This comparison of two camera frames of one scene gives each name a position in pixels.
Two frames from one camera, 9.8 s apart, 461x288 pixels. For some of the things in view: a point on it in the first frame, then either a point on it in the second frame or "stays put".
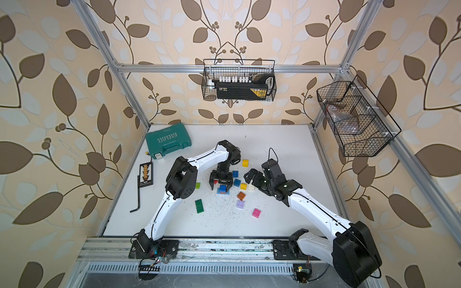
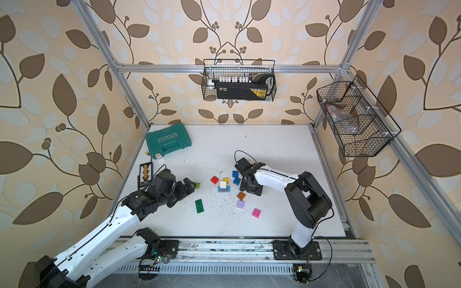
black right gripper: (256, 182) → (256, 191)
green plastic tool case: (166, 140) stays put
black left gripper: (218, 178) → (181, 187)
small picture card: (145, 177) stays put
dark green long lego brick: (199, 206) stays put
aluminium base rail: (111, 255) stays put
